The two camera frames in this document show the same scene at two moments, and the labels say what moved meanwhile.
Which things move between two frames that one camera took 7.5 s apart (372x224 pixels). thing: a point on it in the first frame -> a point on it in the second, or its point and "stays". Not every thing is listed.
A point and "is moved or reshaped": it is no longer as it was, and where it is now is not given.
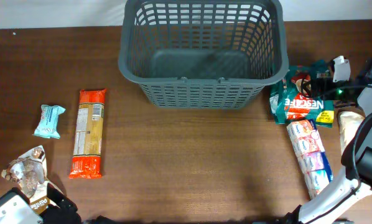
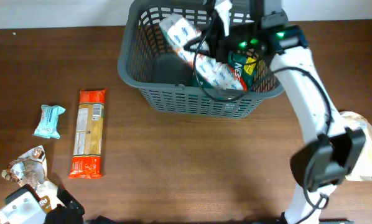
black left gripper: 61,203 -> 69,205
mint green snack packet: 48,126 stays
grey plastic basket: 203,54 stays
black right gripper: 326,86 -> 220,45
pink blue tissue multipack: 311,155 is moved or reshaped
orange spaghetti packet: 87,160 stays
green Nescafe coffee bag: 288,102 -> 243,64
